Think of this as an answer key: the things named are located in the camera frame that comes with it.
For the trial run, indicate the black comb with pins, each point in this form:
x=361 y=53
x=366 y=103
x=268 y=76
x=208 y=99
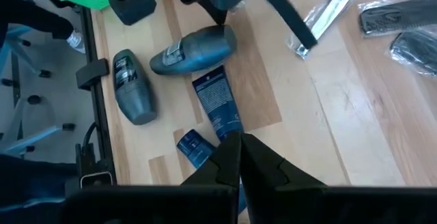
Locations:
x=416 y=51
x=399 y=15

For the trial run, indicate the dark blue toiletry tube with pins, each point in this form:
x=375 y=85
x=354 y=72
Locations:
x=194 y=149
x=216 y=101

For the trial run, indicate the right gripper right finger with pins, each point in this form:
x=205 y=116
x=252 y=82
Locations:
x=266 y=169

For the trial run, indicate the office chair base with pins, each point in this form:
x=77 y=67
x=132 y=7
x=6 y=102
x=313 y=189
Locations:
x=37 y=138

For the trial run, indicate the person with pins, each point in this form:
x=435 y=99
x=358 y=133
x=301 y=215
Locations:
x=34 y=15

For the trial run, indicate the black frame bracket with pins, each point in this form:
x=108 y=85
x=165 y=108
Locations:
x=90 y=75

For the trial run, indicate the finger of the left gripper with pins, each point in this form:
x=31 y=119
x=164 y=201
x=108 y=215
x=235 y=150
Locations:
x=290 y=15
x=215 y=14

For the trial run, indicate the long silver nail clipper packet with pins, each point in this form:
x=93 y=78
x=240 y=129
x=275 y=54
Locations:
x=324 y=15

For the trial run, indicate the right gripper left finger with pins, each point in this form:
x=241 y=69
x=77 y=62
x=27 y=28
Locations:
x=222 y=169

